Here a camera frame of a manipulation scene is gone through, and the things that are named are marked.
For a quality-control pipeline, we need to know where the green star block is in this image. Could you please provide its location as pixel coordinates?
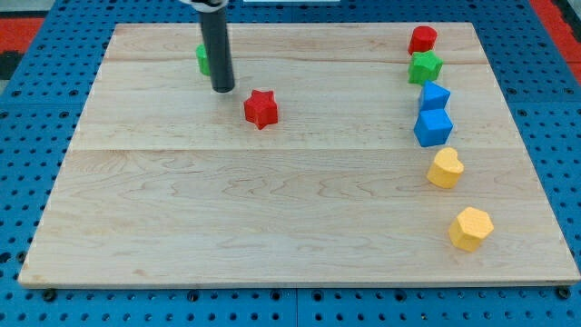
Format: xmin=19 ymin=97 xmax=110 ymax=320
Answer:
xmin=408 ymin=50 xmax=444 ymax=85

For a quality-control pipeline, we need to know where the green circle block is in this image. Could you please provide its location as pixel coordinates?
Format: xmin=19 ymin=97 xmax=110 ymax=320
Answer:
xmin=195 ymin=44 xmax=211 ymax=76

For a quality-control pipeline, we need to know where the red circle block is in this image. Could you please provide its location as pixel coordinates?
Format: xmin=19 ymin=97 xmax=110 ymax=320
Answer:
xmin=408 ymin=25 xmax=438 ymax=55

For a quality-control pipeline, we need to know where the blue triangle block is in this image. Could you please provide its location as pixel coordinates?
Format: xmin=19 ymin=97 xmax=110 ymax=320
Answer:
xmin=419 ymin=80 xmax=451 ymax=112

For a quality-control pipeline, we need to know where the yellow heart block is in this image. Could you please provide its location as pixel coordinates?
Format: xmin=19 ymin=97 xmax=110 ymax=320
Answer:
xmin=426 ymin=147 xmax=465 ymax=189

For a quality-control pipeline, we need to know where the white rod mount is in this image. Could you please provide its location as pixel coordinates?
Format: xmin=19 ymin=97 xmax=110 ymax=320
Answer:
xmin=179 ymin=0 xmax=229 ymax=11

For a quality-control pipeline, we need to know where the red star block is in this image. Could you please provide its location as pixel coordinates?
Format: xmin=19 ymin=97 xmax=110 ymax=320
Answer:
xmin=243 ymin=90 xmax=279 ymax=130

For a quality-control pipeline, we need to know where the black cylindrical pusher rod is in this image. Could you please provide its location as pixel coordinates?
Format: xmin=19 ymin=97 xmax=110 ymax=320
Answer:
xmin=198 ymin=4 xmax=235 ymax=93

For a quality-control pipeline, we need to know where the yellow hexagon block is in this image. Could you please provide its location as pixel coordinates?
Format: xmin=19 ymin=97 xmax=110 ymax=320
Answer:
xmin=448 ymin=206 xmax=494 ymax=253

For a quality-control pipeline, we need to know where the blue cube block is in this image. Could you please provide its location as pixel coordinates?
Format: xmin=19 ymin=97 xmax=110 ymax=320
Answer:
xmin=414 ymin=109 xmax=453 ymax=147

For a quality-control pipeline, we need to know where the light wooden board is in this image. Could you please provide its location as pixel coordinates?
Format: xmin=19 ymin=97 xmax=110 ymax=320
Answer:
xmin=18 ymin=23 xmax=580 ymax=289

